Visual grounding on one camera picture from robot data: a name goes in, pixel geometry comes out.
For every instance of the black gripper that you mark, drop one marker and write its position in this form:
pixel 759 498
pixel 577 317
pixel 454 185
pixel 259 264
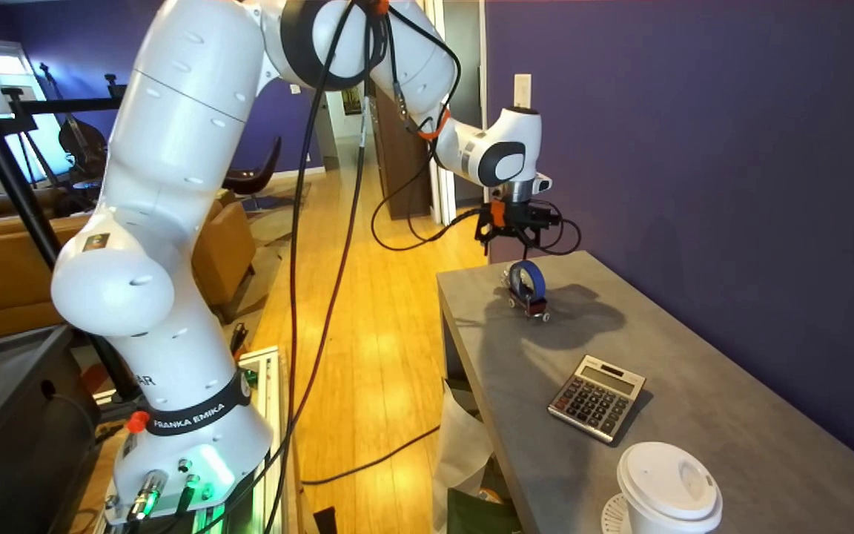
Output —
pixel 514 224

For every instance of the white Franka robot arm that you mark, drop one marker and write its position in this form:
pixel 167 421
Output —
pixel 179 148

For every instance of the blue masking tape roll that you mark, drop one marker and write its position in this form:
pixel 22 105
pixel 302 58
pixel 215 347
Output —
pixel 529 285

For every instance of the red and black hand tool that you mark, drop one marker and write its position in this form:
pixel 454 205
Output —
pixel 537 309

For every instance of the brown door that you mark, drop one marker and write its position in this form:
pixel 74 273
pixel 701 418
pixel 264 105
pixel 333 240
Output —
pixel 397 157

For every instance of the grey desk calculator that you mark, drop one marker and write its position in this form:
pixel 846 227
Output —
pixel 593 398

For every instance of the dark green bag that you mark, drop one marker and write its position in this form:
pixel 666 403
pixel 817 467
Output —
pixel 476 515

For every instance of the white round slotted coaster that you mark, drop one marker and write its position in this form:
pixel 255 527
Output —
pixel 611 518

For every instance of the white cup with lid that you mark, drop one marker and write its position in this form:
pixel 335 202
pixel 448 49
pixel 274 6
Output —
pixel 668 491

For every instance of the black chair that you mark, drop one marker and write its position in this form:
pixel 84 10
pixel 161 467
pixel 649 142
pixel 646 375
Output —
pixel 250 177

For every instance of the black tripod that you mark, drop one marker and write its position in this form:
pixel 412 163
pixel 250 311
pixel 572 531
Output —
pixel 12 187

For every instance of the black cabinet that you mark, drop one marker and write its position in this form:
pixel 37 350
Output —
pixel 12 433

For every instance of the white wall light switch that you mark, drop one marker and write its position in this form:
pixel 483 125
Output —
pixel 522 90

